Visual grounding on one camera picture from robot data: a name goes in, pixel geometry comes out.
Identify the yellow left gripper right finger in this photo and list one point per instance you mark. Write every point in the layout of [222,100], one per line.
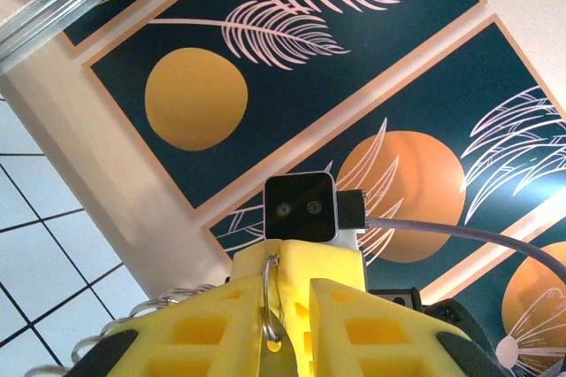
[376,341]

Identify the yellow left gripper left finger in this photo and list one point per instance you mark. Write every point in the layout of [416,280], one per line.
[194,341]

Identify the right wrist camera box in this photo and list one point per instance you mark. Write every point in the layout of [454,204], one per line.
[300,206]

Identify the aluminium corner post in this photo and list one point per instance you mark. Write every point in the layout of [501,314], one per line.
[66,1]

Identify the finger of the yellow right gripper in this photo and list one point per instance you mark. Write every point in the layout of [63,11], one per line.
[250,264]
[323,266]

